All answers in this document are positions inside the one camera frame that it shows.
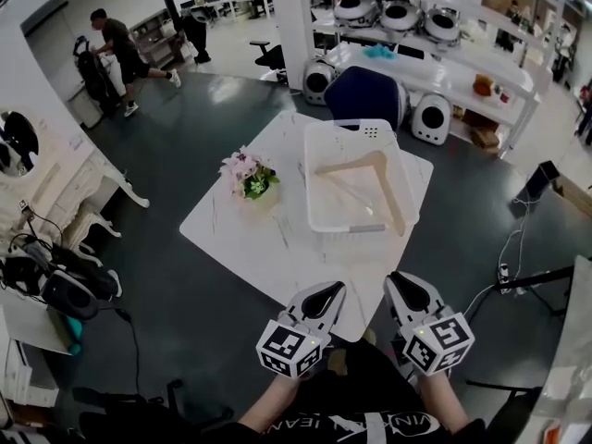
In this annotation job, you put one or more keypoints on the white side table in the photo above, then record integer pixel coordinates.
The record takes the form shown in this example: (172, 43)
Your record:
(571, 354)

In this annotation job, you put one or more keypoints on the dark blue office chair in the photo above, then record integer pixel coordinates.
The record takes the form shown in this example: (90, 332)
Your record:
(361, 95)

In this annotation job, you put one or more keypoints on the person's right forearm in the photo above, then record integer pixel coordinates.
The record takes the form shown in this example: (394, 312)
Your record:
(441, 400)

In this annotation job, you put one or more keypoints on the black wheeled bag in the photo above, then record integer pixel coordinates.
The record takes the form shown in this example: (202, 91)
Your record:
(94, 79)

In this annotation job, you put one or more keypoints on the white flat board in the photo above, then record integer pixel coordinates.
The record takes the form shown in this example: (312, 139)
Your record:
(28, 329)

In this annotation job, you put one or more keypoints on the orange packet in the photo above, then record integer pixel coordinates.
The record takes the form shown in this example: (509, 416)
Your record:
(483, 85)

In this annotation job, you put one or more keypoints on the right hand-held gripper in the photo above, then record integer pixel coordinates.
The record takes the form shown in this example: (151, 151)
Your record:
(439, 342)

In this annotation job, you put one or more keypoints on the small cardboard box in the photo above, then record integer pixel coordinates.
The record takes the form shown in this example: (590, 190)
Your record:
(485, 138)

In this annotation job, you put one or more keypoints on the white power strip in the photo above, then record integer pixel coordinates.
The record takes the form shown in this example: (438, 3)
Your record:
(503, 275)

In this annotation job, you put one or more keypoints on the person's left forearm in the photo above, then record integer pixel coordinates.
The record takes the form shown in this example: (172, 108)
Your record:
(270, 403)

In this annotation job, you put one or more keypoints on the black office chair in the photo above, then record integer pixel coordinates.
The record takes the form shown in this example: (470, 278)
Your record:
(270, 58)

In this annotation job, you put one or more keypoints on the black chair base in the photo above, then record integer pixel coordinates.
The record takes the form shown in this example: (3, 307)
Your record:
(139, 403)

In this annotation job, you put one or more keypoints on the round white domed appliance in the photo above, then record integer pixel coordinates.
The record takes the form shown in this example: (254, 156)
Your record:
(441, 26)
(400, 16)
(356, 9)

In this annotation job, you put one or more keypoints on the black tripod stand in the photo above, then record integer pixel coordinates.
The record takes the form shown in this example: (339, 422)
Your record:
(536, 279)

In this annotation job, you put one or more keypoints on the white plastic container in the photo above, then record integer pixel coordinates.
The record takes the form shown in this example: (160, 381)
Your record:
(324, 201)

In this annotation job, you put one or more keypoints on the black headset device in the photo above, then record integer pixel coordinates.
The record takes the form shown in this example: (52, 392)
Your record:
(69, 294)

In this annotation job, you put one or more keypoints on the pink flower pot plant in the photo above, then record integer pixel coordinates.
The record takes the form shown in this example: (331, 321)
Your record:
(247, 174)

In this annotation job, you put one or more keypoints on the white pet carrier backpack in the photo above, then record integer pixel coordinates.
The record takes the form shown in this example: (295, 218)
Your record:
(318, 81)
(431, 118)

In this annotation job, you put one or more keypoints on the white low cabinet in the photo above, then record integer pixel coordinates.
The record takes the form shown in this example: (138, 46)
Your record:
(23, 377)

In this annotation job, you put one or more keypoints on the teal tool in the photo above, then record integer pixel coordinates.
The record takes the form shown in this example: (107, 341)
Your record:
(75, 336)

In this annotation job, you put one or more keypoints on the black open box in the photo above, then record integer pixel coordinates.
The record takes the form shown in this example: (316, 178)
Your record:
(543, 181)

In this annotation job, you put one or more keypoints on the white shelving rack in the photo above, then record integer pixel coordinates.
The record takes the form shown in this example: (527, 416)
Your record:
(462, 70)

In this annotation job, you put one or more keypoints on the wooden clothes hanger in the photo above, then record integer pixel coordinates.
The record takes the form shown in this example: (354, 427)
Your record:
(390, 188)

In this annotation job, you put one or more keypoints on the round mirror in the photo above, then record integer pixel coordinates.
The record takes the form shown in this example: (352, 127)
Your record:
(18, 141)

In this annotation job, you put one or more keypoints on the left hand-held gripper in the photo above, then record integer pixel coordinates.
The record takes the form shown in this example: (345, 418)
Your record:
(287, 347)

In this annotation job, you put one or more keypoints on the white ornate dresser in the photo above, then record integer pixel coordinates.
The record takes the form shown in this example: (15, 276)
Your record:
(69, 183)

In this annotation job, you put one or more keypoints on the large cardboard box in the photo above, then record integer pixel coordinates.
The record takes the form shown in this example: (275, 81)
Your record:
(575, 197)

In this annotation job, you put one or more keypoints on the person's black printed shirt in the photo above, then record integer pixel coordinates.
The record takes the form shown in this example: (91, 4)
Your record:
(351, 400)

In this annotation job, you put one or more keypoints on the teal cloth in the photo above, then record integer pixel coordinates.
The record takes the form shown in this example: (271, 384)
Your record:
(379, 53)

